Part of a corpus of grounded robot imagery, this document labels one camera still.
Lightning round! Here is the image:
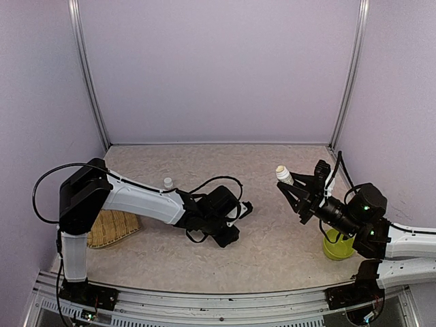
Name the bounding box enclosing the woven bamboo tray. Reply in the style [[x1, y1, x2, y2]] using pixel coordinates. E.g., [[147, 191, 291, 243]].
[[87, 210, 141, 249]]

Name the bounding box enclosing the green plastic bowl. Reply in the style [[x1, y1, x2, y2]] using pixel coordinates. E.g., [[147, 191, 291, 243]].
[[323, 229, 355, 261]]

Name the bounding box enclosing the left aluminium frame post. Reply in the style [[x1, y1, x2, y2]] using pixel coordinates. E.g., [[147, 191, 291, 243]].
[[68, 0, 112, 152]]

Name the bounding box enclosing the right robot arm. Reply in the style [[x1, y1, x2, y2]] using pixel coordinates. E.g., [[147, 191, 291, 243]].
[[277, 174, 435, 302]]

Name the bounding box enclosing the white pill bottle with cap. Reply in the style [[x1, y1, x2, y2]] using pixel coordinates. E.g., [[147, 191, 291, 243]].
[[163, 177, 174, 190]]

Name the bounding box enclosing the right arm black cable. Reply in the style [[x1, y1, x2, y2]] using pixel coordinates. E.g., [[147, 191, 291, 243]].
[[335, 151, 362, 191]]

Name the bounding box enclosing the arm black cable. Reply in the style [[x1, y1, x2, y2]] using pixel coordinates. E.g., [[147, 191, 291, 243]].
[[32, 163, 110, 225], [335, 151, 362, 191]]

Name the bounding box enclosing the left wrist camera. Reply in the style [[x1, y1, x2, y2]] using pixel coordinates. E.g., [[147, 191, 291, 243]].
[[225, 201, 253, 227]]

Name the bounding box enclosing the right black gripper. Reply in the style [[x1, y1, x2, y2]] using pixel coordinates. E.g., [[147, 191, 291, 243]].
[[279, 172, 362, 238]]

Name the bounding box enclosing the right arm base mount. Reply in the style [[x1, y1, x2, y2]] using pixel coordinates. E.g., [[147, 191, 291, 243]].
[[324, 283, 385, 310]]

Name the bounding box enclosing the aluminium frame post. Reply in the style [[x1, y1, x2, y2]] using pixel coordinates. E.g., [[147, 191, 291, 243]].
[[329, 0, 370, 151], [68, 0, 112, 152]]

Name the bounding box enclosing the front aluminium rail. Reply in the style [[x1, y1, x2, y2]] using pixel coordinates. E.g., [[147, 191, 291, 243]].
[[22, 272, 420, 326]]

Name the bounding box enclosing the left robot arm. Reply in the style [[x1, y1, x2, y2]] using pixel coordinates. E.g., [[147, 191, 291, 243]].
[[59, 158, 250, 303]]

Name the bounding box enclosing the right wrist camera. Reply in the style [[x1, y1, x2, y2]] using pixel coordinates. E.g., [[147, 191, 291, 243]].
[[314, 159, 335, 198]]

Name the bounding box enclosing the right aluminium frame post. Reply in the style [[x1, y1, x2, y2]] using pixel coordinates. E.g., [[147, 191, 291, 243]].
[[329, 0, 370, 151]]

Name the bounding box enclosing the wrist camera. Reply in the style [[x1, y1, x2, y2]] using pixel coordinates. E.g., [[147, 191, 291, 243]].
[[225, 201, 253, 227], [314, 159, 335, 198]]

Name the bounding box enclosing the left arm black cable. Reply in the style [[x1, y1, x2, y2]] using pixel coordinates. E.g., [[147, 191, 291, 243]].
[[32, 163, 110, 225]]

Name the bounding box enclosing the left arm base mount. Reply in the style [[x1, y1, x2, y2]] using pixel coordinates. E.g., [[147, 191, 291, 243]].
[[59, 280, 119, 311]]

